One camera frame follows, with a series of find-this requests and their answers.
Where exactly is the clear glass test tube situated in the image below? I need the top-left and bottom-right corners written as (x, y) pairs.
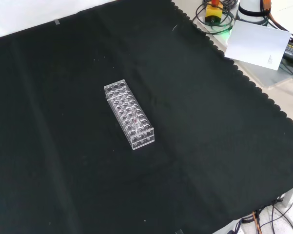
top-left (132, 110), bottom-right (140, 135)

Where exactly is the clear test tube rack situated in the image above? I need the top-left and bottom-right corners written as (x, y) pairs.
top-left (103, 79), bottom-right (155, 151)

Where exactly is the black bench cloth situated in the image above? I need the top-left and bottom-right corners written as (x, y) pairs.
top-left (0, 0), bottom-right (293, 234)

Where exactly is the yellow stop button box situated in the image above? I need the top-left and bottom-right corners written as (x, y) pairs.
top-left (205, 0), bottom-right (224, 25)

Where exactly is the pale board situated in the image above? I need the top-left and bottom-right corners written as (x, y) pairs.
top-left (224, 19), bottom-right (292, 71)

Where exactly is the black power adapter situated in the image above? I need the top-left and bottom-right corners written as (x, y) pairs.
top-left (281, 40), bottom-right (293, 66)

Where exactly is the white table leg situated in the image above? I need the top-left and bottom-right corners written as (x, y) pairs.
top-left (282, 184), bottom-right (293, 208)

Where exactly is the black cable loop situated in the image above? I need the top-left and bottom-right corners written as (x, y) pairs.
top-left (195, 0), bottom-right (236, 35)

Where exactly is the orange floor cable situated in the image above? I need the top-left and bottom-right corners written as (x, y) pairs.
top-left (252, 211), bottom-right (263, 234)

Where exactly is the orange cable on arm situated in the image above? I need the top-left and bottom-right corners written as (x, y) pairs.
top-left (258, 0), bottom-right (290, 32)

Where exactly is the black floor cable bundle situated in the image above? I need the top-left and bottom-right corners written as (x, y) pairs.
top-left (240, 197), bottom-right (293, 234)

